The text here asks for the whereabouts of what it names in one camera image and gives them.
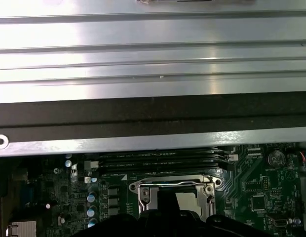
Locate metal socket cover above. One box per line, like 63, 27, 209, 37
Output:
138, 184, 216, 220

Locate RAM slot black clips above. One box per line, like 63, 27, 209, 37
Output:
100, 150, 228, 160
101, 165, 228, 177

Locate silver coin battery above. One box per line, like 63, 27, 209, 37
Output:
267, 150, 286, 168

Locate silver CPU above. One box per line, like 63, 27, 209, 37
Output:
174, 192, 197, 216

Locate CPU socket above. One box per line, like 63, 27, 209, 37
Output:
128, 173, 223, 223

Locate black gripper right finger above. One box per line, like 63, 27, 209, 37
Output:
168, 187, 246, 237

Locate metal locking lever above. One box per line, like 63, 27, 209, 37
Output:
139, 175, 215, 187

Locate blue port connector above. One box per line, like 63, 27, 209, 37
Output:
25, 184, 38, 207

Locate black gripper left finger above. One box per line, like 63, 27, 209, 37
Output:
80, 187, 170, 237

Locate black PC case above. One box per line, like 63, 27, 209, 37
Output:
0, 90, 306, 237

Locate RAM slot white clips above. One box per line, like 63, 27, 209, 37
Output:
84, 155, 239, 170

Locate green motherboard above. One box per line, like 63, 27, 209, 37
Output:
8, 143, 306, 237

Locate silver metal port block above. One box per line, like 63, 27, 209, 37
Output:
9, 221, 37, 237

